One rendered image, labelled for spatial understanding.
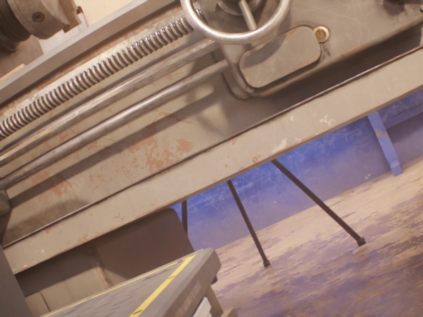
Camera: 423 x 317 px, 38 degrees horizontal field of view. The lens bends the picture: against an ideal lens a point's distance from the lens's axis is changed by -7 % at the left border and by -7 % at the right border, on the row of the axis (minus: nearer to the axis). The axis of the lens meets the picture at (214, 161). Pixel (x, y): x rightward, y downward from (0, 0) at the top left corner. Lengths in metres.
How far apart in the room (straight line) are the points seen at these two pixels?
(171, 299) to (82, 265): 0.91
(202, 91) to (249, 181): 3.31
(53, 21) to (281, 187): 3.15
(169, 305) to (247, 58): 0.72
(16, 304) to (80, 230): 0.87
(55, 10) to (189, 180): 0.72
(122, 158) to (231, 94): 0.28
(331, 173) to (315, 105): 3.43
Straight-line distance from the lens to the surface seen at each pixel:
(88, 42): 1.46
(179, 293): 0.57
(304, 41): 1.15
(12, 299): 0.44
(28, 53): 1.96
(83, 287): 1.45
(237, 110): 1.36
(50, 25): 1.75
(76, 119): 1.39
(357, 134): 4.55
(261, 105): 1.35
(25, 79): 1.53
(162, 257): 1.74
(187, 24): 1.30
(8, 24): 1.80
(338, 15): 1.17
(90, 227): 1.29
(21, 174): 1.46
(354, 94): 1.15
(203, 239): 4.81
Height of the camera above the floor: 0.39
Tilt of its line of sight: 2 degrees up
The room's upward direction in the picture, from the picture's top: 25 degrees counter-clockwise
